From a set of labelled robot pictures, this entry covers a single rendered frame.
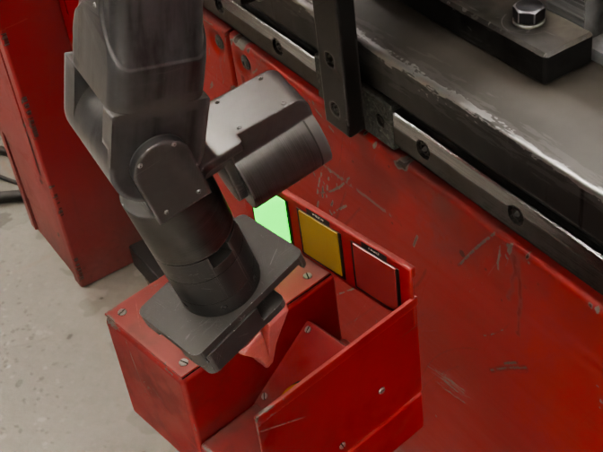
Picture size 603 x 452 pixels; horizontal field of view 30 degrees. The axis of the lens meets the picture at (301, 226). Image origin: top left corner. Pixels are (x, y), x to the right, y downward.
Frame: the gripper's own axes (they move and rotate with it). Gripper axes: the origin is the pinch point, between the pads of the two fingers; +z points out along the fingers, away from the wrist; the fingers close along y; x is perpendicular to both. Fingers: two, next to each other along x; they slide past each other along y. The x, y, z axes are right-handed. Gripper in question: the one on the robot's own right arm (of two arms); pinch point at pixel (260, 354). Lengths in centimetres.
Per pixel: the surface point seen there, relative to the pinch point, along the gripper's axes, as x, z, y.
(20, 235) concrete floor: 127, 86, 12
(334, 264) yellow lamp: 3.3, 2.9, 10.3
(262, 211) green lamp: 12.0, 2.2, 10.5
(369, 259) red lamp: -0.9, 0.0, 10.9
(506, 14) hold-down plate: 5.5, -1.8, 35.9
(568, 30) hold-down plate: -0.1, -1.6, 36.9
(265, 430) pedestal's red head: -4.9, 0.0, -4.2
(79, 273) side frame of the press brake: 104, 82, 13
